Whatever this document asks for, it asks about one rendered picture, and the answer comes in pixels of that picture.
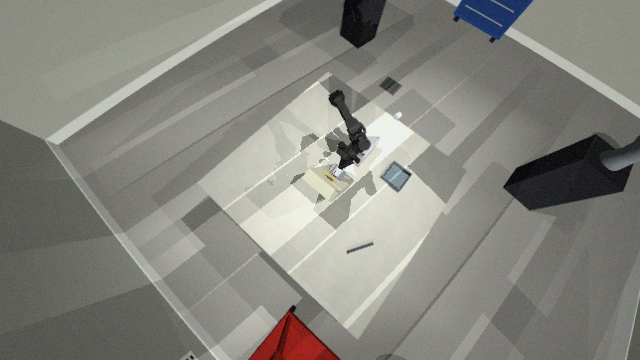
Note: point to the white cylinder with slotted end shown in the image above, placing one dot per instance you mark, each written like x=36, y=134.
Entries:
x=337, y=171

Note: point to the beige flat panel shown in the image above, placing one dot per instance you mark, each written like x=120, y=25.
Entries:
x=326, y=183

